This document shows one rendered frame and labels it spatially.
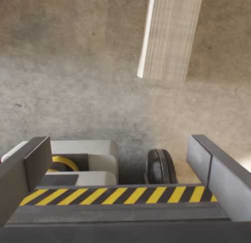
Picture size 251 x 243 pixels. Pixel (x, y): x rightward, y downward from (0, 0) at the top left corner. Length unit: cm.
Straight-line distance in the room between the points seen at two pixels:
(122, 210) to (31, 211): 11
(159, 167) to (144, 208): 20
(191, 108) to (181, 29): 23
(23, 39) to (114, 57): 24
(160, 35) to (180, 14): 6
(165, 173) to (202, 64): 31
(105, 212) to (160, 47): 32
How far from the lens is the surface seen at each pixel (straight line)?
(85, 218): 26
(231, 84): 59
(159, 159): 45
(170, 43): 42
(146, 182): 47
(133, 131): 54
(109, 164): 43
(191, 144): 16
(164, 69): 41
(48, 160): 17
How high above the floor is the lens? 50
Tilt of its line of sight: 75 degrees down
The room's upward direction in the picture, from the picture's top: 175 degrees clockwise
